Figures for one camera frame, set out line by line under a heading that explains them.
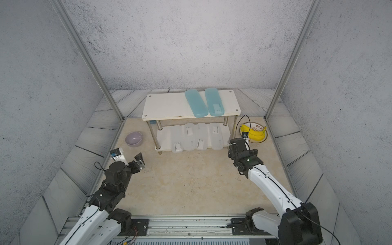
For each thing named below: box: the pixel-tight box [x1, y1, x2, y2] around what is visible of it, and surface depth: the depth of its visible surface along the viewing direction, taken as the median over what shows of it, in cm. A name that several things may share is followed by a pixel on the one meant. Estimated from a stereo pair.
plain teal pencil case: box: [184, 88, 209, 118], surface depth 84 cm
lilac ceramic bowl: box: [125, 131, 143, 147], surface depth 106 cm
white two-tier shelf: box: [141, 89, 241, 155], surface depth 84 cm
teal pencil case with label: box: [204, 87, 225, 117], surface depth 81 cm
